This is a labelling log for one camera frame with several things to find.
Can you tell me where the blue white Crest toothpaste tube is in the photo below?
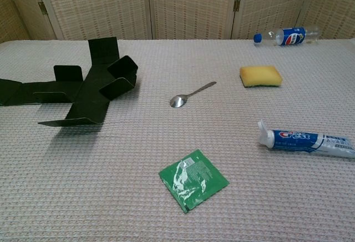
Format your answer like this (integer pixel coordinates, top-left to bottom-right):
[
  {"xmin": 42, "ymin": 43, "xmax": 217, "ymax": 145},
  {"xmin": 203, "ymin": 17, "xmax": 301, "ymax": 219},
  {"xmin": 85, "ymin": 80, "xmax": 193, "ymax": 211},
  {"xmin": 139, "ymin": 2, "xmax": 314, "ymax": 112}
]
[{"xmin": 257, "ymin": 119, "xmax": 355, "ymax": 159}]

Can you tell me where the metal spoon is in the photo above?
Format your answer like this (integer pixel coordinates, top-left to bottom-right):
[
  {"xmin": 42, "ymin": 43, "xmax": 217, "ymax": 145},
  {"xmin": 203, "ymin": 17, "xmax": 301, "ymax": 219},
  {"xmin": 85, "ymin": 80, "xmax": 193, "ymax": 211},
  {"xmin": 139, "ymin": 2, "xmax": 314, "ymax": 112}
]
[{"xmin": 169, "ymin": 81, "xmax": 217, "ymax": 108}]

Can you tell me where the green foil sachet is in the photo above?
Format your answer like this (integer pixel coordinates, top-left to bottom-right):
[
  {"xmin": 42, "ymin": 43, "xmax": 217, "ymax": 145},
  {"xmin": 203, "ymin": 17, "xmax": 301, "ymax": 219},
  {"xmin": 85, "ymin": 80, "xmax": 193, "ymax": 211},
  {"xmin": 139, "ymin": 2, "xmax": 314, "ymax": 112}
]
[{"xmin": 158, "ymin": 149, "xmax": 230, "ymax": 214}]

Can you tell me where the yellow green sponge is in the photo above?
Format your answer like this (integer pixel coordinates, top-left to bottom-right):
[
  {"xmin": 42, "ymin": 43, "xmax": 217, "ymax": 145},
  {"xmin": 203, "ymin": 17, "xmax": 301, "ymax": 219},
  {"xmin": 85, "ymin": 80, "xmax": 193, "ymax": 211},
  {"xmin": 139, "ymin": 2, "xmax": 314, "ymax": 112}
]
[{"xmin": 239, "ymin": 65, "xmax": 284, "ymax": 89}]

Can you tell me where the black unfolded cardboard box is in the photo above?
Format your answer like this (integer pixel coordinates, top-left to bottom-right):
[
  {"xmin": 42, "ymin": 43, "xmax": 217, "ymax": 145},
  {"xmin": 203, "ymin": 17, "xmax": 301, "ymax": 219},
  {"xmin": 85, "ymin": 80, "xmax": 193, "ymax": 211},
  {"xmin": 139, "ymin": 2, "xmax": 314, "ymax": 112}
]
[{"xmin": 0, "ymin": 37, "xmax": 139, "ymax": 128}]

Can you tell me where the white waffle tablecloth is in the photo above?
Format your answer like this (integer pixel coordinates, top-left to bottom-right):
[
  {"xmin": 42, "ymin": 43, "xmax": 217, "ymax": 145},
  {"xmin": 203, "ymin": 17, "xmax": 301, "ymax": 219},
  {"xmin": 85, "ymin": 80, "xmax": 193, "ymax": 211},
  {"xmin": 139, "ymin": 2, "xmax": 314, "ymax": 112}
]
[{"xmin": 0, "ymin": 39, "xmax": 355, "ymax": 242}]

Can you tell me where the woven folding screen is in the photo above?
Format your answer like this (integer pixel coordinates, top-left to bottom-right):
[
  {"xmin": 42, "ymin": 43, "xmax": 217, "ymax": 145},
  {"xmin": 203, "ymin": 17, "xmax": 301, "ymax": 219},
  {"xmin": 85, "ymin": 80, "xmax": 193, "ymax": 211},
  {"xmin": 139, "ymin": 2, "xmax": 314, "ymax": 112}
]
[{"xmin": 0, "ymin": 0, "xmax": 355, "ymax": 44}]

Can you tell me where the empty Pepsi plastic bottle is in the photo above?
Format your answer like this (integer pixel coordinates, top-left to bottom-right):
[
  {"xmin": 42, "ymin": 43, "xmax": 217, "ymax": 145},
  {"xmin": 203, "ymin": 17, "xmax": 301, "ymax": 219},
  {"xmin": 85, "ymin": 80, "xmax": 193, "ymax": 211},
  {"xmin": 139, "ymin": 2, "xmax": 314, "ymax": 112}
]
[{"xmin": 253, "ymin": 26, "xmax": 321, "ymax": 48}]

